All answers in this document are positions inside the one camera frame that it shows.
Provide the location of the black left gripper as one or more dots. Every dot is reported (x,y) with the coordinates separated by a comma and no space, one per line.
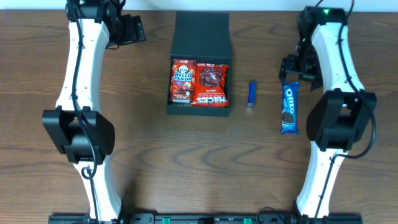
(130,36)

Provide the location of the blue cookie pack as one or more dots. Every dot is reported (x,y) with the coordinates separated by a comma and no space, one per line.
(289,108)

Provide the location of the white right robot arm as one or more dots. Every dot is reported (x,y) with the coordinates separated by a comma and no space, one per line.
(342,123)

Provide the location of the red Hello Panda pack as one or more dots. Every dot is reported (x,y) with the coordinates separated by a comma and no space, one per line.
(182,84)

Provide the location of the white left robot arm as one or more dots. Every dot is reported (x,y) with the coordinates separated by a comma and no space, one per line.
(76,126)

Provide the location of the black box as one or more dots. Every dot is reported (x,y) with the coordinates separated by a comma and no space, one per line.
(203,37)

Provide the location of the red Hacks candy bag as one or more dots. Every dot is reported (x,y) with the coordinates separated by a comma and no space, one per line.
(209,86)

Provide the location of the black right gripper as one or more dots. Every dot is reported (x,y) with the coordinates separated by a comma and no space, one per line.
(292,69)

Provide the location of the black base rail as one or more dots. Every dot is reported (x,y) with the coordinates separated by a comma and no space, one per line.
(264,218)

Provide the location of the small blue stick pack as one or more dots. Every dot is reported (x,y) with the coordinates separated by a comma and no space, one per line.
(251,94)

